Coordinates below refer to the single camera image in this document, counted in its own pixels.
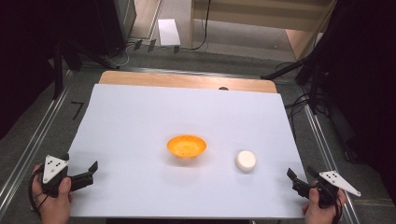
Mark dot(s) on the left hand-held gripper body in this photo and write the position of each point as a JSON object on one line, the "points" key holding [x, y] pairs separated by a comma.
{"points": [[51, 169]]}

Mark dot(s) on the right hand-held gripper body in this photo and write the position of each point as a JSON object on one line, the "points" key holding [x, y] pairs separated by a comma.
{"points": [[334, 183]]}

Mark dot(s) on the person's right hand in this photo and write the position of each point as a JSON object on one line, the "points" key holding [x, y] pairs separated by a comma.
{"points": [[320, 211]]}

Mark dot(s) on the person's left hand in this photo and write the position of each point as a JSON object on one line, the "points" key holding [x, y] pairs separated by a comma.
{"points": [[56, 205]]}

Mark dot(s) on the white round block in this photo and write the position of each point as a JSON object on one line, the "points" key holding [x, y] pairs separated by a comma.
{"points": [[246, 160]]}

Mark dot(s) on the white table cover sheet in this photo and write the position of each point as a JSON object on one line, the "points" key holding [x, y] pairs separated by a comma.
{"points": [[140, 124]]}

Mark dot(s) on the orange plastic bowl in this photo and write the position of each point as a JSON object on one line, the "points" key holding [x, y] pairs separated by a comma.
{"points": [[186, 146]]}

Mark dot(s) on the black metal stand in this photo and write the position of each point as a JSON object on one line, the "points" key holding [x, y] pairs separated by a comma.
{"points": [[58, 68], [313, 81]]}

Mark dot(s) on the wooden table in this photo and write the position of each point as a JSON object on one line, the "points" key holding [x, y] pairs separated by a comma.
{"points": [[174, 80]]}

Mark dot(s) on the dark cabinet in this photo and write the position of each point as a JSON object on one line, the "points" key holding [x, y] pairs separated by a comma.
{"points": [[118, 25]]}

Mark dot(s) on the white paper sheet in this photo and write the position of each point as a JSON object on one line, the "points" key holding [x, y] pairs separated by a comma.
{"points": [[168, 32]]}

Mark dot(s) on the light wooden shelf unit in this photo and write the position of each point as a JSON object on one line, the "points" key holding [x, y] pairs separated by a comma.
{"points": [[258, 14]]}

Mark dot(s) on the aluminium floor rail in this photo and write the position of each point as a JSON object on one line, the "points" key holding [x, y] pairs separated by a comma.
{"points": [[327, 155], [34, 137]]}

